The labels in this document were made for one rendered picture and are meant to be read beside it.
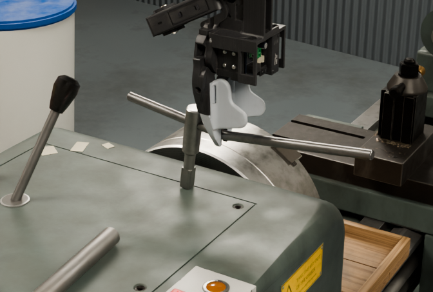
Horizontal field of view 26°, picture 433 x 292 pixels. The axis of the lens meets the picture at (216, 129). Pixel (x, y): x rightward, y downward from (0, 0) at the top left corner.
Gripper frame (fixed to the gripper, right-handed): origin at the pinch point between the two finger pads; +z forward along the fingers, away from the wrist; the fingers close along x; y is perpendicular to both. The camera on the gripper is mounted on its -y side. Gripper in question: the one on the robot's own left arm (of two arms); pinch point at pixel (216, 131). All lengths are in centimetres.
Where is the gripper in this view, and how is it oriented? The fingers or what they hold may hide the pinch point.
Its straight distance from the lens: 114.1
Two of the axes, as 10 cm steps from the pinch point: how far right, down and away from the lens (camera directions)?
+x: 5.2, -3.5, 7.8
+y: 8.5, 2.1, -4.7
